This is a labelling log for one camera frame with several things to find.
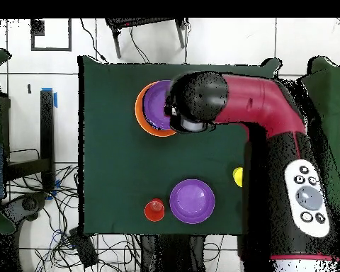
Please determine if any large blue bowl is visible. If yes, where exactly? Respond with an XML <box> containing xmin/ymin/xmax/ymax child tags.
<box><xmin>143</xmin><ymin>113</ymin><xmax>165</xmax><ymax>132</ymax></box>

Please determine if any purple bowl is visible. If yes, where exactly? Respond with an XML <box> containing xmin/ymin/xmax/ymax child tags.
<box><xmin>169</xmin><ymin>178</ymin><xmax>216</xmax><ymax>225</ymax></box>
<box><xmin>142</xmin><ymin>79</ymin><xmax>173</xmax><ymax>131</ymax></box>

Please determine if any large orange bowl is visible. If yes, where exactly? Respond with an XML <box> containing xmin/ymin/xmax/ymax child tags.
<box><xmin>135</xmin><ymin>81</ymin><xmax>177</xmax><ymax>138</ymax></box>

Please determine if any dark green tablecloth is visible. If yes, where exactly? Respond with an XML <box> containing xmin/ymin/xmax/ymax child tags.
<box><xmin>77</xmin><ymin>55</ymin><xmax>281</xmax><ymax>237</ymax></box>

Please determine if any red cup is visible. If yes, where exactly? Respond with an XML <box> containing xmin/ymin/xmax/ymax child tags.
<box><xmin>143</xmin><ymin>198</ymin><xmax>166</xmax><ymax>222</ymax></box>

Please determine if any yellow cup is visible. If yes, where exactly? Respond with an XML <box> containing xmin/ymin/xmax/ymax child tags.
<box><xmin>232</xmin><ymin>166</ymin><xmax>244</xmax><ymax>188</ymax></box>

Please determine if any black metal stand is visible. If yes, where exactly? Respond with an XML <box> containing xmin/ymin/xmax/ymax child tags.
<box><xmin>105</xmin><ymin>18</ymin><xmax>188</xmax><ymax>59</ymax></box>

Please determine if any blue tape strip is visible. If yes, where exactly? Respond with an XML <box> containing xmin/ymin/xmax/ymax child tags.
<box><xmin>40</xmin><ymin>87</ymin><xmax>58</xmax><ymax>108</ymax></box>

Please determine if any black floor base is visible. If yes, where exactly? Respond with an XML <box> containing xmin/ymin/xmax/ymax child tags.
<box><xmin>1</xmin><ymin>192</ymin><xmax>47</xmax><ymax>222</ymax></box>

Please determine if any thin black cable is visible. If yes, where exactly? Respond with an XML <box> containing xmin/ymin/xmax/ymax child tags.
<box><xmin>79</xmin><ymin>18</ymin><xmax>109</xmax><ymax>64</ymax></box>

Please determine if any bundle of cables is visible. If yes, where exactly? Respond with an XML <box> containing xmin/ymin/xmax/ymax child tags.
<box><xmin>2</xmin><ymin>164</ymin><xmax>142</xmax><ymax>272</ymax></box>

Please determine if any black table frame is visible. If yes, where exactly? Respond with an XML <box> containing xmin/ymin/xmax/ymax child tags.
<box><xmin>2</xmin><ymin>89</ymin><xmax>55</xmax><ymax>191</ymax></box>

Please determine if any grey square frame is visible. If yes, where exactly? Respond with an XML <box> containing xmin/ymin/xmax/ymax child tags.
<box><xmin>30</xmin><ymin>18</ymin><xmax>72</xmax><ymax>52</ymax></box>

